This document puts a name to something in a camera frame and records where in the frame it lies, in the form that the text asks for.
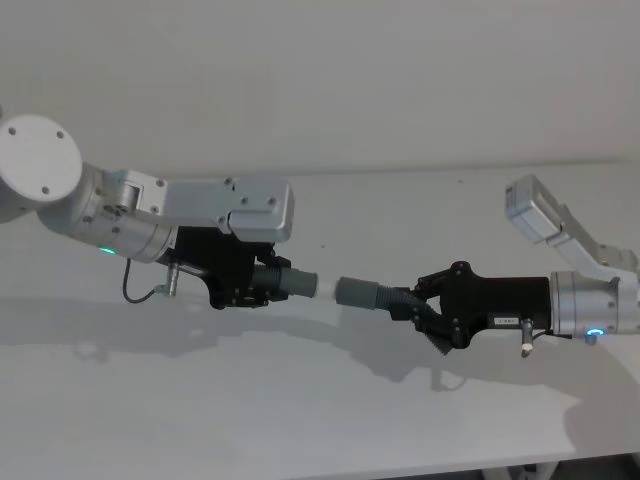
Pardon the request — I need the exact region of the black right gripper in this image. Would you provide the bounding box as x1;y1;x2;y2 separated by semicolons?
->
411;259;554;358

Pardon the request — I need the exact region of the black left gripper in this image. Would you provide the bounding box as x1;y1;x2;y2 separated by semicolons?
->
166;226;294;311

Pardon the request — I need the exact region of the grey hose with white tip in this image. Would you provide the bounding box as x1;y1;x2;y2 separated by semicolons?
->
251;263;342;304

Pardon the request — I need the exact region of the grey corrugated hose with collar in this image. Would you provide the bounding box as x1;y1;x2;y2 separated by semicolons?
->
336;275;427;322

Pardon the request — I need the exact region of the white table cloth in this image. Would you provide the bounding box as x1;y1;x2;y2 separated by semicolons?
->
0;162;640;480

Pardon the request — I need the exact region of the right gripper cable silver plug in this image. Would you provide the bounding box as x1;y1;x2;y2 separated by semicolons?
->
518;318;572;360

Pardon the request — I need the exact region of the thin dark left gripper cable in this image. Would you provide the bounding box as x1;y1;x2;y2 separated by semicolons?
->
123;257;174;305

